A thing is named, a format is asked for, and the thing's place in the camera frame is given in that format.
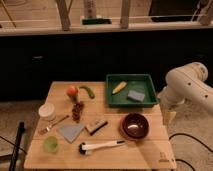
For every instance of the dark red bowl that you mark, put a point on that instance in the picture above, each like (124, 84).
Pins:
(134, 127)

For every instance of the green plastic cup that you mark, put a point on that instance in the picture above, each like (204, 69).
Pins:
(51, 144)

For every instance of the white round container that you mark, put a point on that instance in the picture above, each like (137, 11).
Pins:
(47, 112)

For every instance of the green box on shelf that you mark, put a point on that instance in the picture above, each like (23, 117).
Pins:
(96, 21)

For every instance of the green cucumber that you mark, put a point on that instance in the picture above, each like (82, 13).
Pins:
(89, 91)

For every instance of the orange tomato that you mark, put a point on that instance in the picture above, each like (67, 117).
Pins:
(72, 91)

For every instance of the blue-grey sponge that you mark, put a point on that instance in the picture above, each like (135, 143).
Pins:
(136, 96)

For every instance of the black pole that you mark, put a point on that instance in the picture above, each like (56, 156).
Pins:
(16, 148)

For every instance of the brown grape bunch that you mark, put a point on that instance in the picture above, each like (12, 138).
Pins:
(77, 110)

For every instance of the wooden eraser with black felt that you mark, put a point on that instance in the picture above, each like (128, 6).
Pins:
(95, 125)

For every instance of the blue-grey folded cloth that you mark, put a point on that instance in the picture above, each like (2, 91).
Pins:
(71, 132)

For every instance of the white handled dish brush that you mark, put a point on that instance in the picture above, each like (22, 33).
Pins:
(85, 148)

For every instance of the green plastic tray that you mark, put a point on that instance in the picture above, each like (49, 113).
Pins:
(139, 82)

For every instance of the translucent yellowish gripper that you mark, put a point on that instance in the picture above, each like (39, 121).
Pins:
(168, 113)

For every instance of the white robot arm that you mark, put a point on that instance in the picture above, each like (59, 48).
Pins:
(185, 83)

